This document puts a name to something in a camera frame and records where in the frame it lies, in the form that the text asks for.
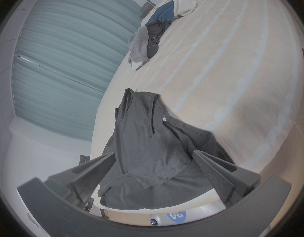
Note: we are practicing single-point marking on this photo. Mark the white knitted sweater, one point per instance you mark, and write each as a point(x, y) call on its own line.
point(185, 6)

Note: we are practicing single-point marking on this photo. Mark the white printed pillow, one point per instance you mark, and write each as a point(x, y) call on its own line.
point(166, 0)

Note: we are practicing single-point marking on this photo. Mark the black garment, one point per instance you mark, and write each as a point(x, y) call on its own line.
point(153, 48)

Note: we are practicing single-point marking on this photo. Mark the blue-green curtain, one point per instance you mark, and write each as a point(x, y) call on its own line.
point(75, 28)
point(55, 107)

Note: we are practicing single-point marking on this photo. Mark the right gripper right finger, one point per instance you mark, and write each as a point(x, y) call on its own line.
point(223, 179)

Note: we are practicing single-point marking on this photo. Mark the black T-shirt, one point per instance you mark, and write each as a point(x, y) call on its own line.
point(154, 157)

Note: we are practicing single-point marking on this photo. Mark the bed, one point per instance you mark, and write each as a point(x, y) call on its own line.
point(228, 70)

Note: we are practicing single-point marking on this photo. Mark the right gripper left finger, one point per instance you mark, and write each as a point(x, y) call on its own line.
point(78, 184)

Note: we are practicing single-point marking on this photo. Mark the dark blue garment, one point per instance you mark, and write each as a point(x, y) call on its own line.
point(164, 12)

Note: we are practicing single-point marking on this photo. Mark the grey bedside table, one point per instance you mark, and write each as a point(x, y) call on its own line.
point(146, 9)

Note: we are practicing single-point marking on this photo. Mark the white garment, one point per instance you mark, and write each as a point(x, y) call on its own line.
point(137, 65)

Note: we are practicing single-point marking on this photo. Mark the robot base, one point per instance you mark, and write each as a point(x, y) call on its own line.
point(211, 210)

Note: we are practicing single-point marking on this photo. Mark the light grey garment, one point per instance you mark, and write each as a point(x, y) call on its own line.
point(139, 46)

